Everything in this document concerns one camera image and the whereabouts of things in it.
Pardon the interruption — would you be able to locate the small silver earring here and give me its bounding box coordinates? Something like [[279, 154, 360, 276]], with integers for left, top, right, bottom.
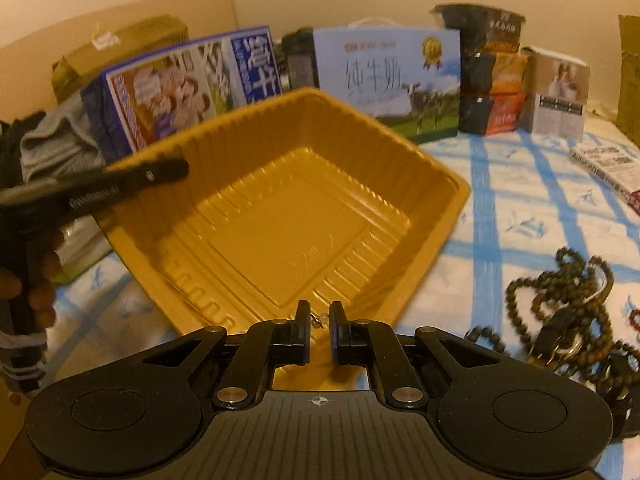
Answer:
[[310, 312, 329, 330]]

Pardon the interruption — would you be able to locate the yellow plastic tray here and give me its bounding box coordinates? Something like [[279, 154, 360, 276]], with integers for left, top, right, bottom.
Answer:
[[95, 86, 472, 392]]

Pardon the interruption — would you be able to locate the dark wooden bead necklace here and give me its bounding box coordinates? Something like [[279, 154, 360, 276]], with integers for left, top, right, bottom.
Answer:
[[464, 246, 640, 386]]

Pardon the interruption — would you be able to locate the person's left hand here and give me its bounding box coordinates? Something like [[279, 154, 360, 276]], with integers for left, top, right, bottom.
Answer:
[[1, 229, 64, 330]]

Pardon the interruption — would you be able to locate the grey folded towel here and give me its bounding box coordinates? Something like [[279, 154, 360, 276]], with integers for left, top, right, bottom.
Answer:
[[20, 91, 105, 182]]

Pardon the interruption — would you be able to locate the blue illustrated milk carton box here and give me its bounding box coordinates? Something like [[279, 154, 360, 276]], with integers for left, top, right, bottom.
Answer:
[[80, 26, 282, 164]]

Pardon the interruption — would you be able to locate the brown cardboard box left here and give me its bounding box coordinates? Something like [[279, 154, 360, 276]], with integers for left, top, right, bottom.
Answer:
[[51, 14, 189, 103]]

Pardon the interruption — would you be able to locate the blue checked bed sheet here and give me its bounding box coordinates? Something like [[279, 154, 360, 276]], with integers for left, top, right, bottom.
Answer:
[[46, 132, 639, 382]]

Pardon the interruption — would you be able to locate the black watch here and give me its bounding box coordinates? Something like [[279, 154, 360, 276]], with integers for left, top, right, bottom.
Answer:
[[596, 352, 639, 442]]

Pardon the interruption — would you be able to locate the light blue milk gift box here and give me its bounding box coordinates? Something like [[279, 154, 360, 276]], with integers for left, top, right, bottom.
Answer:
[[281, 18, 462, 144]]

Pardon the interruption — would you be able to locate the bottom red instant noodle bowl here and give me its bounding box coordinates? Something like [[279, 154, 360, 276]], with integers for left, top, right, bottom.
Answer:
[[459, 93, 525, 136]]

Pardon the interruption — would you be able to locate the middle orange instant noodle bowl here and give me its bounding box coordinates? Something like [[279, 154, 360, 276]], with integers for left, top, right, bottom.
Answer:
[[461, 51, 528, 96]]

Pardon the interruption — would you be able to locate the white AutoCAD book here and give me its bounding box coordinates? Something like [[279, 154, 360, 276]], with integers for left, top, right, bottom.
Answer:
[[568, 144, 639, 214]]

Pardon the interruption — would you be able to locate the small white product box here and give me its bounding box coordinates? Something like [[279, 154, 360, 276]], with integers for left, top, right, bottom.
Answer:
[[520, 47, 590, 142]]

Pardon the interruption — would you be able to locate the top black instant noodle bowl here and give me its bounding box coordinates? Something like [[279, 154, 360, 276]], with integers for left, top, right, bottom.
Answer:
[[432, 3, 526, 53]]

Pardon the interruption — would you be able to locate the open cardboard box right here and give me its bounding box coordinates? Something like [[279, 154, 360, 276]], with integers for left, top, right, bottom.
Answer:
[[616, 15, 640, 146]]

